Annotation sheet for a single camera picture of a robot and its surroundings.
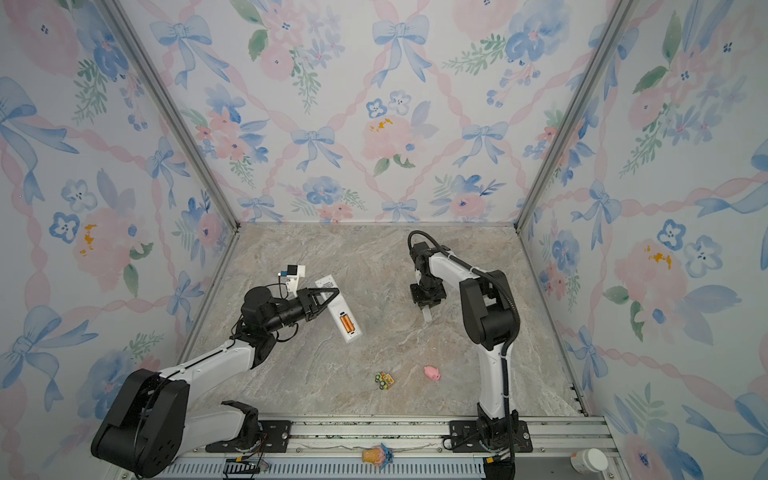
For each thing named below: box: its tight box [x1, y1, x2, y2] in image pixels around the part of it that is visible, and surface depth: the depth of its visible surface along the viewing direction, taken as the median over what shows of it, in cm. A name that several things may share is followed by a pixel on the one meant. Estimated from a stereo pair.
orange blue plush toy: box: [362, 443, 394, 470], surface depth 71 cm
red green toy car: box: [374, 372, 395, 390], surface depth 83 cm
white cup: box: [570, 448, 608, 473], surface depth 67 cm
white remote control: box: [315, 274, 363, 344], surface depth 77 cm
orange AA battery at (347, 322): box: [340, 314, 353, 333], surface depth 76 cm
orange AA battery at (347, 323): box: [341, 315, 355, 333], surface depth 76 cm
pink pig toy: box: [424, 366, 441, 381], surface depth 85 cm
